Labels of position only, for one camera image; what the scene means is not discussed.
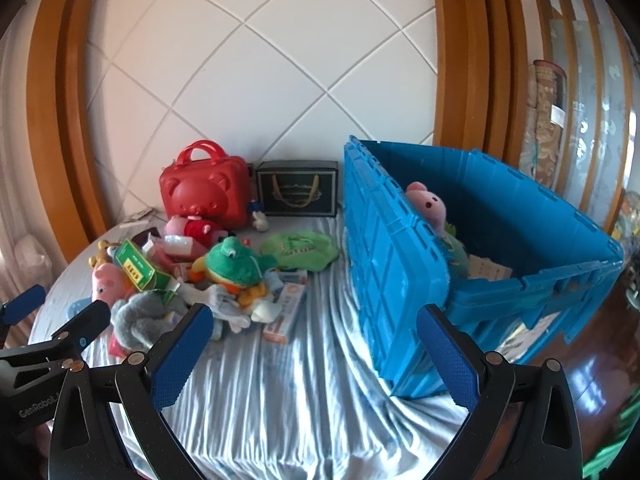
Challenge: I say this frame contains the brown bear plush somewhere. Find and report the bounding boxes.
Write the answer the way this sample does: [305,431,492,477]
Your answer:
[89,240,121,267]

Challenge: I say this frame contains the striped cloth covered desktop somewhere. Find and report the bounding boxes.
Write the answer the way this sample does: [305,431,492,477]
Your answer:
[27,210,501,480]

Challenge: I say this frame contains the white bottle blue cap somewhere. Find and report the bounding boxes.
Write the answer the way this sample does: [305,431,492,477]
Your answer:
[248,200,268,232]

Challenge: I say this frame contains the wooden frosted glass door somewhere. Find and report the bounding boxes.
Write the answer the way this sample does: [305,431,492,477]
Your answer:
[527,0,640,241]

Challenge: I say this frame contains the white sheer curtain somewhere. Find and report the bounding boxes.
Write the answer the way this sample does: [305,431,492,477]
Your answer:
[0,35,66,301]

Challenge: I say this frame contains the blue plastic crate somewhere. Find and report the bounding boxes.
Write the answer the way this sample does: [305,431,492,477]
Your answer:
[342,135,626,401]

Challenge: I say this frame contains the wooden wall trim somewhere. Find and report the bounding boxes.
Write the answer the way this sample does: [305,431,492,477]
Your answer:
[27,0,126,248]
[430,0,531,171]

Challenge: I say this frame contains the white orange box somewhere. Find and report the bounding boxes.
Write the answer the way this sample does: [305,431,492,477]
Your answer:
[263,280,307,346]

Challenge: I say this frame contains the pink pig plush red dress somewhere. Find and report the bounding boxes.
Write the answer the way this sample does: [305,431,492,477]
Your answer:
[165,214,236,246]

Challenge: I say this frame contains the grey elephant plush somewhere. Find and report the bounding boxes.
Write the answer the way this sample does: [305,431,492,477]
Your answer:
[109,290,191,353]

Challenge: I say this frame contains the green frog plush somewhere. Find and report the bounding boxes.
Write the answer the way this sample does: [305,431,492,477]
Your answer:
[189,236,278,308]

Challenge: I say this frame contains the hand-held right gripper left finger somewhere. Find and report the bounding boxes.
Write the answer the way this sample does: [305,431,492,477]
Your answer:
[47,302,216,480]

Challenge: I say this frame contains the green cardboard box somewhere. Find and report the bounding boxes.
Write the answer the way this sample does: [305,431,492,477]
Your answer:
[112,239,173,293]

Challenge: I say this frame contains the rolled patterned carpet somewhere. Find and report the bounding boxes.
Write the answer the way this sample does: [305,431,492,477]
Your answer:
[520,60,568,176]

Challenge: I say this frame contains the dark gift box gold handles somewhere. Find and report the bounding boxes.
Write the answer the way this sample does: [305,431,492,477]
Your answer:
[256,160,340,218]

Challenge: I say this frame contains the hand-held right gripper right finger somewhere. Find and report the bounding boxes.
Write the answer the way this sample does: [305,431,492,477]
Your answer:
[416,303,586,480]

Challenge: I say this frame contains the pink plush toy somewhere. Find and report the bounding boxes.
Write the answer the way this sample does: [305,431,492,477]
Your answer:
[404,181,449,233]

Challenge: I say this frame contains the pale blue cloth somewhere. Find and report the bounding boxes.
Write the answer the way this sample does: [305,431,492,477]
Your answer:
[190,285,251,333]

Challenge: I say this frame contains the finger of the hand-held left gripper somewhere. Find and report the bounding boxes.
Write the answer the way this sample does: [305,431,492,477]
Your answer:
[0,284,47,351]
[50,301,112,352]

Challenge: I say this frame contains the green plush toy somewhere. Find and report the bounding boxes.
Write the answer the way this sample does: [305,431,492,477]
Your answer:
[442,222,471,281]

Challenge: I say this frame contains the green flat plush pouch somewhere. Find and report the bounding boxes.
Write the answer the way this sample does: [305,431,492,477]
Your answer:
[260,230,341,273]

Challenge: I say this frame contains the red bear-face suitcase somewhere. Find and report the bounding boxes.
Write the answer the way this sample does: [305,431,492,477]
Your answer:
[160,140,253,231]

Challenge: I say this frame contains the pink box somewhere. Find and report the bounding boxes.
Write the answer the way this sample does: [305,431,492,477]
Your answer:
[142,235,208,267]

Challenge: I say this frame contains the green floor mat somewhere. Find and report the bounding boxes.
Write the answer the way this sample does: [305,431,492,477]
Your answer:
[582,400,640,480]

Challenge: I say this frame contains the dark maroon pouch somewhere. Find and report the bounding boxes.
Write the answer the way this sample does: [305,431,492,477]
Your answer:
[131,227,161,248]

